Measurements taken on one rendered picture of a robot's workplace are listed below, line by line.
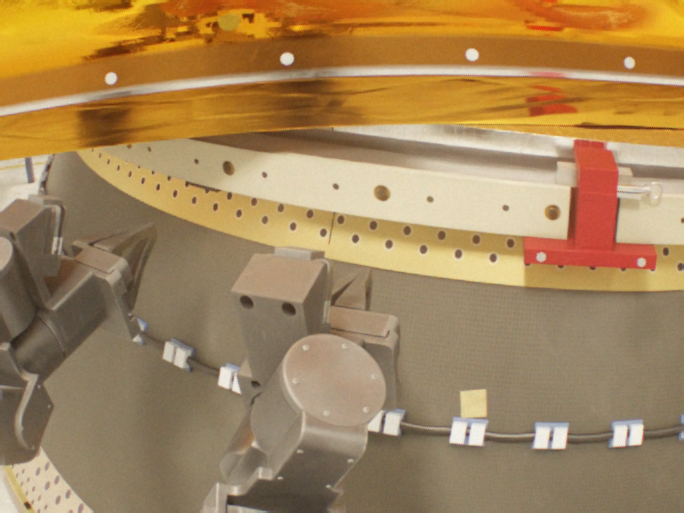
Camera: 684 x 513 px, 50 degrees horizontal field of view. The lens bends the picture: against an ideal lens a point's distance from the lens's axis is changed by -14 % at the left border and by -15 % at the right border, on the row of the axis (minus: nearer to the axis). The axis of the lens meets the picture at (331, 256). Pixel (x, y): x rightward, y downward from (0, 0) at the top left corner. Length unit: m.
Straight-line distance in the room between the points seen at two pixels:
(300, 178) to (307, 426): 0.36
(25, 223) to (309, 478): 0.28
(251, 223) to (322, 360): 0.41
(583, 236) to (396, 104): 0.19
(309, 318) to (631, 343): 0.39
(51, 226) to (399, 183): 0.29
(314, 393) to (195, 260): 0.47
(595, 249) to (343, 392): 0.32
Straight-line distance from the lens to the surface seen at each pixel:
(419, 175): 0.69
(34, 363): 0.62
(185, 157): 0.81
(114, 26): 0.67
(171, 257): 0.90
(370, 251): 0.77
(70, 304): 0.62
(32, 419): 0.59
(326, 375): 0.43
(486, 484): 0.78
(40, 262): 0.61
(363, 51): 0.68
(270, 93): 0.70
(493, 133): 0.71
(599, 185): 0.66
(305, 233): 0.79
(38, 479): 1.19
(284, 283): 0.46
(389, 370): 0.54
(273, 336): 0.47
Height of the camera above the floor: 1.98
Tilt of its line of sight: 29 degrees down
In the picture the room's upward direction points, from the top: 3 degrees counter-clockwise
